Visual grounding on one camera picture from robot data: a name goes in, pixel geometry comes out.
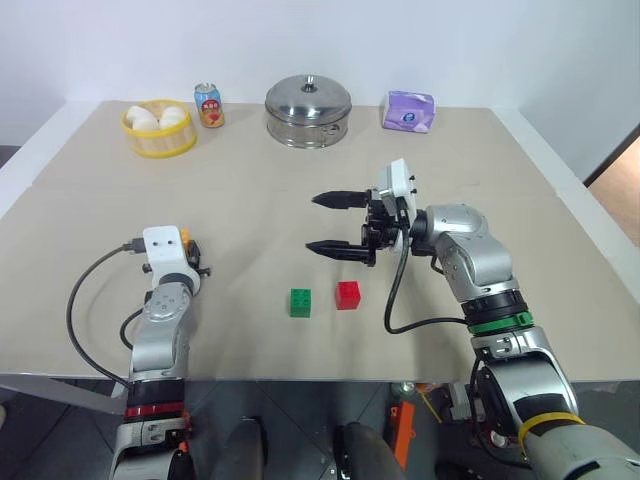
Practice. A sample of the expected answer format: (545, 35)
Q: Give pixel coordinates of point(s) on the white steamed bun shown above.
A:
(171, 116)
(141, 119)

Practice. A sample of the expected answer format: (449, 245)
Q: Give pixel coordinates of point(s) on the grey device under table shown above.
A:
(452, 400)

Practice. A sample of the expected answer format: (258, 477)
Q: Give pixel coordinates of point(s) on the yellow-rimmed bamboo steamer basket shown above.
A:
(160, 142)

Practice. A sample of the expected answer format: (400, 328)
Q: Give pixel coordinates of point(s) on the red toy cube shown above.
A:
(348, 295)

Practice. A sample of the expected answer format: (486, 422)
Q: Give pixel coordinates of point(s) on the white table leg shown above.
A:
(65, 395)

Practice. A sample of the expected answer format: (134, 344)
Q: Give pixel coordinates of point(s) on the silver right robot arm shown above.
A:
(480, 260)

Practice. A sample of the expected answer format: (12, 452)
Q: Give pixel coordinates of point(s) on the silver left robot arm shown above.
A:
(155, 350)

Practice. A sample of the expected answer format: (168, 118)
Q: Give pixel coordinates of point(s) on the blue drink can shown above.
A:
(210, 107)

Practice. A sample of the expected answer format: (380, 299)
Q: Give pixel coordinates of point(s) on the dark rounded shape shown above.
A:
(247, 450)
(365, 452)

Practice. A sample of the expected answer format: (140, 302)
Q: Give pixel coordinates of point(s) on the orange plastic part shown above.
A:
(404, 435)

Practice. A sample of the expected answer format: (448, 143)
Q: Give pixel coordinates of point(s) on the stainless steel pot lid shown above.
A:
(307, 100)

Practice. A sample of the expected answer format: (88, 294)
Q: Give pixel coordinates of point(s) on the green toy cube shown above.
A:
(301, 303)

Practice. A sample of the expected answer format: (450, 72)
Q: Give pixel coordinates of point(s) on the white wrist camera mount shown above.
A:
(162, 250)
(397, 180)

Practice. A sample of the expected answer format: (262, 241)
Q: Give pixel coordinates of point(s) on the purple tissue pack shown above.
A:
(407, 112)

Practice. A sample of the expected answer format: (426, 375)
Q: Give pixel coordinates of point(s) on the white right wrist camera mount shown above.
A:
(397, 180)

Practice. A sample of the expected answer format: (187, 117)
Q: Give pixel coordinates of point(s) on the stainless steel steamer pot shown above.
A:
(305, 131)

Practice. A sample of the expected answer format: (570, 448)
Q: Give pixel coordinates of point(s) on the beige table mat sheet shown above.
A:
(250, 350)

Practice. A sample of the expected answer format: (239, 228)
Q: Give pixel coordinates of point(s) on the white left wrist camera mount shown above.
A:
(162, 250)

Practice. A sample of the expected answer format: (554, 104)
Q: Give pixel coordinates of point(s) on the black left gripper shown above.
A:
(204, 271)

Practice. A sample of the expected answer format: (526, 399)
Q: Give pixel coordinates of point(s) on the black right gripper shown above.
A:
(377, 230)

